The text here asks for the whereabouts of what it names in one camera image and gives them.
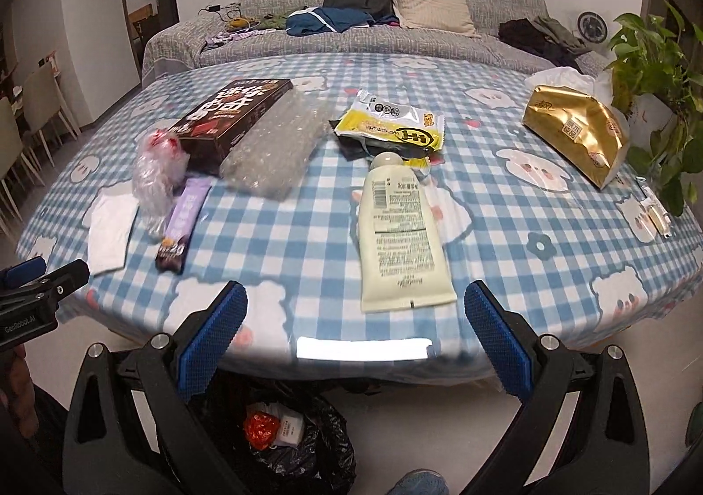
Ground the gold tissue pack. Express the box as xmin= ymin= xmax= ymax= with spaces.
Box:
xmin=522 ymin=84 xmax=632 ymax=191

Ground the clear bubble plastic tray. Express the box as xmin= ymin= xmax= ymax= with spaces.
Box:
xmin=220 ymin=87 xmax=333 ymax=200

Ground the small round fan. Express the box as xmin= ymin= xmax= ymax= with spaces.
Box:
xmin=576 ymin=11 xmax=608 ymax=42

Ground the white dining chair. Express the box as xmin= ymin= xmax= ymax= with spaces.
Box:
xmin=0 ymin=97 xmax=46 ymax=233
xmin=25 ymin=68 xmax=81 ymax=171

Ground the potted green plant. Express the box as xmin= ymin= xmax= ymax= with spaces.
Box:
xmin=604 ymin=0 xmax=703 ymax=217

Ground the blue checkered tablecloth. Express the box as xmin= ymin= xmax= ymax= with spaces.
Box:
xmin=16 ymin=53 xmax=703 ymax=380

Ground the bin with black bag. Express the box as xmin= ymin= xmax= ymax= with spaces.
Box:
xmin=192 ymin=371 xmax=358 ymax=495

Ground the red crumpled wrapper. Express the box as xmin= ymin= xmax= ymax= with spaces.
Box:
xmin=244 ymin=412 xmax=282 ymax=451

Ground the brown chocolate box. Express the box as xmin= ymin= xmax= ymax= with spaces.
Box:
xmin=169 ymin=78 xmax=293 ymax=178

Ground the cream squeeze tube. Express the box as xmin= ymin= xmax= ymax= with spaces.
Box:
xmin=351 ymin=152 xmax=458 ymax=314

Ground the person's blue shoe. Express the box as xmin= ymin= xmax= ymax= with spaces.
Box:
xmin=384 ymin=469 xmax=451 ymax=495

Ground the white paper napkin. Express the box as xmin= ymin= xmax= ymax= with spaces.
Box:
xmin=88 ymin=195 xmax=141 ymax=276

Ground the beige pillow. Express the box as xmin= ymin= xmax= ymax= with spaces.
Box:
xmin=392 ymin=0 xmax=482 ymax=39

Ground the dark clothes pile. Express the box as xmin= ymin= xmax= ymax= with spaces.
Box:
xmin=499 ymin=16 xmax=592 ymax=69

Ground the black charger cable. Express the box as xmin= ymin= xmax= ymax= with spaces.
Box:
xmin=204 ymin=0 xmax=259 ymax=30

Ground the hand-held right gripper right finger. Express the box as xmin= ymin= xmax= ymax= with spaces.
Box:
xmin=464 ymin=280 xmax=652 ymax=495

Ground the purple patterned cloth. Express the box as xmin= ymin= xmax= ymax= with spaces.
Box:
xmin=206 ymin=30 xmax=265 ymax=48

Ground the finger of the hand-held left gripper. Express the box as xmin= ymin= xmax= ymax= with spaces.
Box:
xmin=0 ymin=260 xmax=90 ymax=312
xmin=0 ymin=256 xmax=47 ymax=288

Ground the small white packet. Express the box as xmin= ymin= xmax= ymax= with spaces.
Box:
xmin=269 ymin=414 xmax=307 ymax=448

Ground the blue jacket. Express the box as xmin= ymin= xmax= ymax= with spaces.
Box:
xmin=286 ymin=6 xmax=375 ymax=38

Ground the yellow snack packet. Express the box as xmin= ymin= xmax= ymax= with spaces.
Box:
xmin=335 ymin=90 xmax=446 ymax=155

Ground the small white gadget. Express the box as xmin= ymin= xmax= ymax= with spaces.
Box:
xmin=638 ymin=181 xmax=674 ymax=239

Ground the person's left hand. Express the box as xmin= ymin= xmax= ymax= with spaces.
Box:
xmin=0 ymin=346 xmax=40 ymax=440

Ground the crumpled clear plastic bag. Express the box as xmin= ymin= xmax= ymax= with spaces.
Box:
xmin=132 ymin=126 xmax=190 ymax=238

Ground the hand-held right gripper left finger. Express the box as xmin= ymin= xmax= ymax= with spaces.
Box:
xmin=63 ymin=281 xmax=248 ymax=495

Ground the grey patterned sofa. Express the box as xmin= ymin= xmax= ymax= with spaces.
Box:
xmin=141 ymin=0 xmax=610 ymax=90

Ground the black foil packet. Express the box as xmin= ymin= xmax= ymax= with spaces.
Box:
xmin=330 ymin=119 xmax=432 ymax=169

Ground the purple snack bar wrapper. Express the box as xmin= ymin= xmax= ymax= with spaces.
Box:
xmin=155 ymin=177 xmax=212 ymax=275

